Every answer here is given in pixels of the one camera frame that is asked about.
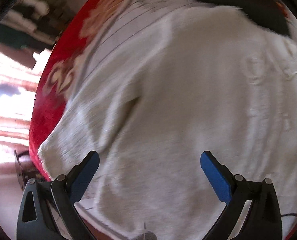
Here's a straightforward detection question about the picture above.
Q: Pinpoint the white fuzzy sweater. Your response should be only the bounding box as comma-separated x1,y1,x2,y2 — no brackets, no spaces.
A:
38,7,297,239

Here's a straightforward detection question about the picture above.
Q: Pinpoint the white quilted floral sheet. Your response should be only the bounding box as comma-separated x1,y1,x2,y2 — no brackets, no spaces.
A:
71,0,212,97

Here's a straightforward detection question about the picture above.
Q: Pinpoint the red floral blanket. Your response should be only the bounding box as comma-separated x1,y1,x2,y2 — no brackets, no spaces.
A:
29,0,297,239

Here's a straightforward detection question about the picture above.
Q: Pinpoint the pile of clothes on shelf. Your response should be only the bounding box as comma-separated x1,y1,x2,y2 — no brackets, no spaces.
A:
0,0,75,54

